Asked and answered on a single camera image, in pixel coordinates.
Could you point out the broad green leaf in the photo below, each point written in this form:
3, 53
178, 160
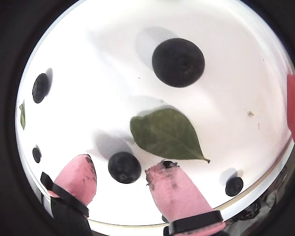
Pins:
22, 116

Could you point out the white paper sheet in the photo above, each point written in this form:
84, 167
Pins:
100, 73

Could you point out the pink padded gripper finger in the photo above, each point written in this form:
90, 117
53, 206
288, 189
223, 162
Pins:
76, 177
177, 196

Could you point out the green leaf with stem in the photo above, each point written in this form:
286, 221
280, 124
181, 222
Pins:
167, 134

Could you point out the dark blueberry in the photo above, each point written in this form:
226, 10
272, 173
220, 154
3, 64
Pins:
124, 167
40, 87
234, 186
178, 62
36, 155

